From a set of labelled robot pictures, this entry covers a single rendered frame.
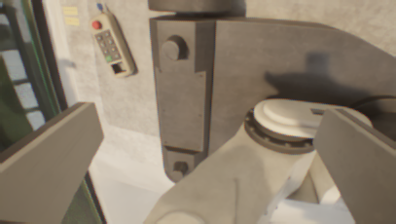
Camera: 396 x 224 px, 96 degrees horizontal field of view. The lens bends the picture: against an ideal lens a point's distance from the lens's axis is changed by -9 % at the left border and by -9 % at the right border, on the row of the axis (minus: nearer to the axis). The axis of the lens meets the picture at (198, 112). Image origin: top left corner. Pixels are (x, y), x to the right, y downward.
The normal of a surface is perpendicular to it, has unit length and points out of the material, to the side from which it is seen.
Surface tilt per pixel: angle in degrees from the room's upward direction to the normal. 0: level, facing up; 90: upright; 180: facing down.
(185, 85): 0
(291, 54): 0
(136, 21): 0
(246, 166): 90
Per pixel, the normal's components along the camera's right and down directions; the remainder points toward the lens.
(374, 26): -0.22, 0.50
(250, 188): 0.02, -0.86
